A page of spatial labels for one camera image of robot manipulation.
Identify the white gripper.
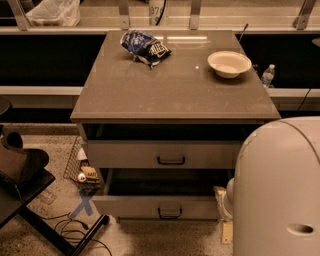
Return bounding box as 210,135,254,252
213,186,233,244

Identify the grey drawer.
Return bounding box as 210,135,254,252
83,140,241,169
93,168,233,221

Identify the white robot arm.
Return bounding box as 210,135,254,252
218,116,320,256

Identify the grey drawer cabinet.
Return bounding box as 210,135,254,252
69,29,281,224

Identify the clear water bottle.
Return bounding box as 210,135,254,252
261,64,275,88

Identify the white bowl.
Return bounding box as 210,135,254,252
207,51,252,79

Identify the blue chip bag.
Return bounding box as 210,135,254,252
120,30,172,69

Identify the black table stand left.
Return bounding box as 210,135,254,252
0,168,111,256

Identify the brown chair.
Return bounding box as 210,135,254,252
0,132,49,197

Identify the white plastic bag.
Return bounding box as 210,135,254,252
26,0,80,26

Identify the wire basket with items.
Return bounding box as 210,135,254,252
63,136,100,190

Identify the black cable on floor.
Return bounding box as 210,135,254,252
36,211,113,256

